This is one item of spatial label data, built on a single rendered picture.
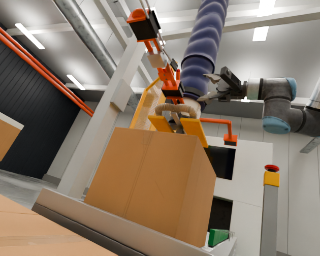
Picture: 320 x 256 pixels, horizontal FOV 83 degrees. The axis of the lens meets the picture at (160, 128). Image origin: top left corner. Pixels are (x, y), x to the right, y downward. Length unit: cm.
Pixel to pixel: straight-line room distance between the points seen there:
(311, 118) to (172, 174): 53
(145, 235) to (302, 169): 997
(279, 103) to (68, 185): 163
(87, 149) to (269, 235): 148
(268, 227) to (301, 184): 913
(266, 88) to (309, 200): 943
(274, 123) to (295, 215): 918
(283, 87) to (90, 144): 154
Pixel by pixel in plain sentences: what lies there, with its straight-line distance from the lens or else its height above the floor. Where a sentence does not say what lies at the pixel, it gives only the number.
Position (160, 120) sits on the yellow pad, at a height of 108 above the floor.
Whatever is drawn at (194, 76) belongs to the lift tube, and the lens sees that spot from 118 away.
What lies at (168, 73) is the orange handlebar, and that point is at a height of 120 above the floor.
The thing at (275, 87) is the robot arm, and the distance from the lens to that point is 83.
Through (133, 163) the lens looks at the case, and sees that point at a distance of 74.
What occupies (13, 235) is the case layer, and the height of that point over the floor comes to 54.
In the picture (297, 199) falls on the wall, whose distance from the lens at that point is 1000.
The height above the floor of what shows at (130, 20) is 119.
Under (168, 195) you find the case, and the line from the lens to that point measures 65.
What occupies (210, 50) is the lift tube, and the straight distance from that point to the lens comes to 135.
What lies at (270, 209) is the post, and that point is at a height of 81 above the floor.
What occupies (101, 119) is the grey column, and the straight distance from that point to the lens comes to 190.
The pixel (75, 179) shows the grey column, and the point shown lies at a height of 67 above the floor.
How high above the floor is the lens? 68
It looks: 22 degrees up
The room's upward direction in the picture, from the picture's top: 18 degrees clockwise
